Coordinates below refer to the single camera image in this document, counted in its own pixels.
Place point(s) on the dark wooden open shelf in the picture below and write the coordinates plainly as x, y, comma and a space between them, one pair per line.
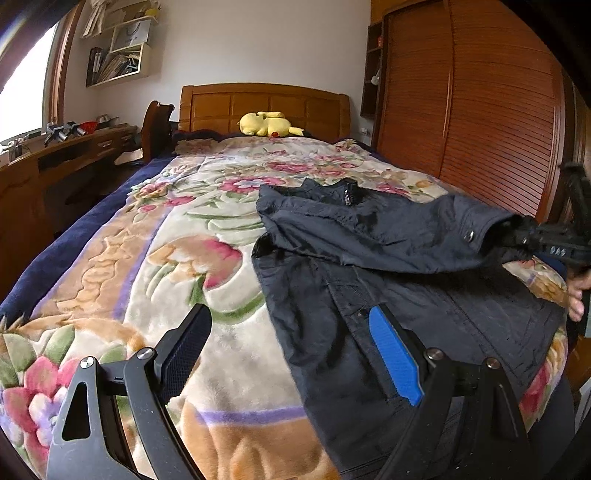
369, 101

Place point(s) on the wooden window frame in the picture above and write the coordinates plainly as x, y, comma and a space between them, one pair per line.
64, 60

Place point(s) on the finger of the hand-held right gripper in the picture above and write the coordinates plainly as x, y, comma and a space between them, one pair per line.
528, 236

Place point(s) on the wooden slatted wardrobe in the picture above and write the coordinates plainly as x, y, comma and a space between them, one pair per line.
485, 115

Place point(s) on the white wall shelf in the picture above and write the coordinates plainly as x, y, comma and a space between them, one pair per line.
145, 60

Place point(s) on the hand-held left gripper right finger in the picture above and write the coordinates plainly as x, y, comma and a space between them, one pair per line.
392, 350

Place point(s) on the black jacket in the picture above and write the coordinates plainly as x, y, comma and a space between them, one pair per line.
369, 230

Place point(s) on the person's right hand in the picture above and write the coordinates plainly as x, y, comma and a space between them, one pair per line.
577, 300

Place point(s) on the navy bed sheet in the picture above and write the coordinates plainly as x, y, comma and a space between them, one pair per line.
69, 230

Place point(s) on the wooden desk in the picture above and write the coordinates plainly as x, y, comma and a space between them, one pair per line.
18, 207

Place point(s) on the stack of papers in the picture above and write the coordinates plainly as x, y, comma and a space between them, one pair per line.
117, 67

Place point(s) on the wooden bed headboard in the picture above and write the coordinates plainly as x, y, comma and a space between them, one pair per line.
277, 104

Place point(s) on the dark pillow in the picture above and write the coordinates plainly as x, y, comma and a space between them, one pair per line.
198, 135

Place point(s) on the floral plush blanket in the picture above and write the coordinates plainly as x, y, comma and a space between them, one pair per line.
184, 230

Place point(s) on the person's dark pants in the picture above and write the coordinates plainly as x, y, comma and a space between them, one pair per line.
554, 415

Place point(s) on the yellow plush toy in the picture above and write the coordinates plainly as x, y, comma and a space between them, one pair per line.
258, 123

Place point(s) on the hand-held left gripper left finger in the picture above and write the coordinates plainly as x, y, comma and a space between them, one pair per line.
184, 350

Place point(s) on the wooden chair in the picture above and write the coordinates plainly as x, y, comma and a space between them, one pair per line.
154, 124

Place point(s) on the metal bowl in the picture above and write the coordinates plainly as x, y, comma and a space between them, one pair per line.
103, 120

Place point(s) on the black binders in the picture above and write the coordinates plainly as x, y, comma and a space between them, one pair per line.
94, 67

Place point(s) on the bright window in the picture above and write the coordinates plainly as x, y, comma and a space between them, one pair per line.
27, 83

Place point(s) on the black tools on desk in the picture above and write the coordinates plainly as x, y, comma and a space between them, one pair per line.
64, 131

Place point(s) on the red bowl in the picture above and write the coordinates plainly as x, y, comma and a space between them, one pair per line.
88, 126

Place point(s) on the white paper bag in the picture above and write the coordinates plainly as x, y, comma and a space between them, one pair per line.
131, 34

